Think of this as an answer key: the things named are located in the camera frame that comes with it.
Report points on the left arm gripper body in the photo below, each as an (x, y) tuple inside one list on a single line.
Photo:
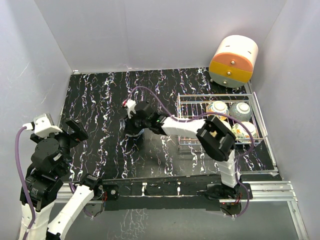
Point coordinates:
[(66, 141)]

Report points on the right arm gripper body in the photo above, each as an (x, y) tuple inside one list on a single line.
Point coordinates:
[(136, 123)]

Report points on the blue patterned bowl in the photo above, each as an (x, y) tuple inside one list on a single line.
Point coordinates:
[(131, 130)]

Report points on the orange blue ornate bowl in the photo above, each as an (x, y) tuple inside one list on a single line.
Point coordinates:
[(218, 107)]

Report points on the grey hexagon red-rim bowl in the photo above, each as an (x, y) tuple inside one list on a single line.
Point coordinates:
[(241, 111)]

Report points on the white floral leaf bowl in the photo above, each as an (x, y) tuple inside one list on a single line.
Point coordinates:
[(241, 133)]

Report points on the yellow blue mandala bowl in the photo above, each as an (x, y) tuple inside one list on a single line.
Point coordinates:
[(227, 124)]

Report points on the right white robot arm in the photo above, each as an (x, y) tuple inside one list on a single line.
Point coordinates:
[(215, 138)]

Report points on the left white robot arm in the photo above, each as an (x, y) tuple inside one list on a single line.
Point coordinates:
[(42, 182)]

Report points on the round pastel drawer cabinet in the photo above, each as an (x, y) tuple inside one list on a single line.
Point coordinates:
[(233, 63)]

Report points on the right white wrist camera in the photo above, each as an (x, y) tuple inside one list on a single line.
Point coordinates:
[(130, 105)]

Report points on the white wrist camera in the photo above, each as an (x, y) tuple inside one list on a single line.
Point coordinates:
[(130, 105), (42, 126)]

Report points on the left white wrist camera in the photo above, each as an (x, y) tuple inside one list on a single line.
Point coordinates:
[(42, 126)]

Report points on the white wire dish rack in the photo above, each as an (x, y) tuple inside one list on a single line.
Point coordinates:
[(192, 105)]

